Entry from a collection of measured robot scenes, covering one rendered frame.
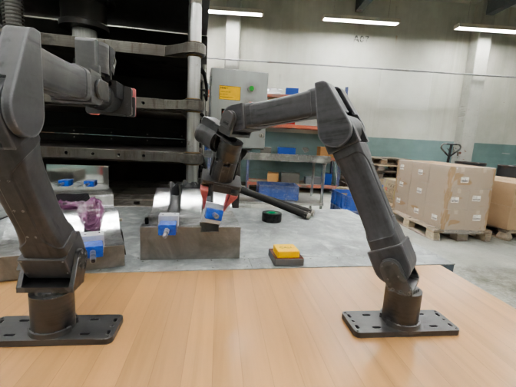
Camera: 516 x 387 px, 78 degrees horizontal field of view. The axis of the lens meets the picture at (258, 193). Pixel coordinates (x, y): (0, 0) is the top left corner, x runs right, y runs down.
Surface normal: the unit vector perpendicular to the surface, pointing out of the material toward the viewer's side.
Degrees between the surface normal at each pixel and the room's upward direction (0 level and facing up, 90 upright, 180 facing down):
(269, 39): 90
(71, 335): 0
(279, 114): 93
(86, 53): 89
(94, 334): 0
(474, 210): 82
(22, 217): 120
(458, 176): 89
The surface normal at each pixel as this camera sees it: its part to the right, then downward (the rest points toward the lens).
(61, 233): 1.00, -0.07
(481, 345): 0.05, -0.98
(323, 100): -0.57, 0.11
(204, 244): 0.18, 0.18
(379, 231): -0.59, -0.11
